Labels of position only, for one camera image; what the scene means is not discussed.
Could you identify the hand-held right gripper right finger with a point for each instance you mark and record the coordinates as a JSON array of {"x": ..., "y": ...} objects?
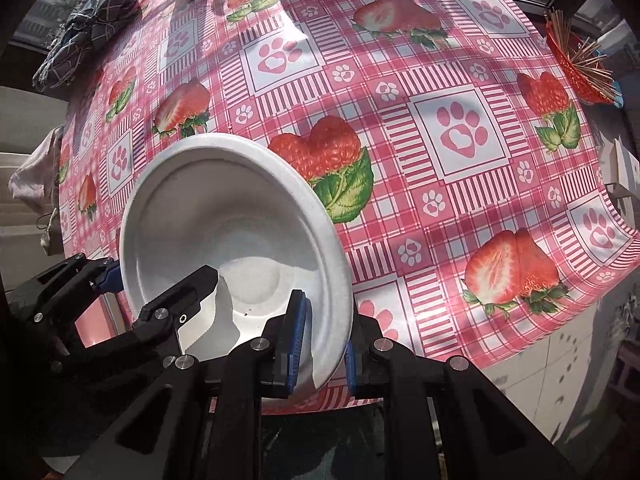
[{"x": 350, "y": 367}]

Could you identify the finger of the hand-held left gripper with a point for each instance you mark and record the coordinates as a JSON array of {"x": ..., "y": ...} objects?
[
  {"x": 107, "y": 280},
  {"x": 175, "y": 310}
]

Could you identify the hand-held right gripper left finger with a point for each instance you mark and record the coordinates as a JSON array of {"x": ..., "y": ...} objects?
[{"x": 297, "y": 345}]

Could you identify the white bowl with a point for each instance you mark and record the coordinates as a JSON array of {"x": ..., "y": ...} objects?
[{"x": 225, "y": 220}]

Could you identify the pale crumpled cloth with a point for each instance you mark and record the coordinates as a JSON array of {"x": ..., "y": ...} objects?
[{"x": 35, "y": 175}]

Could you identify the strawberry print pink tablecloth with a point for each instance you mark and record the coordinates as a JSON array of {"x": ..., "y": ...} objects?
[{"x": 425, "y": 160}]

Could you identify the dark checked cloth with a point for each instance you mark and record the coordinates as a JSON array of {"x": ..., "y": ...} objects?
[{"x": 85, "y": 35}]

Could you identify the small white box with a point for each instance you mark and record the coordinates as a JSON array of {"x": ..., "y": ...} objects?
[{"x": 617, "y": 175}]

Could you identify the red toothpick holder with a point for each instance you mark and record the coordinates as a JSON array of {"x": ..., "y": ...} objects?
[{"x": 575, "y": 60}]

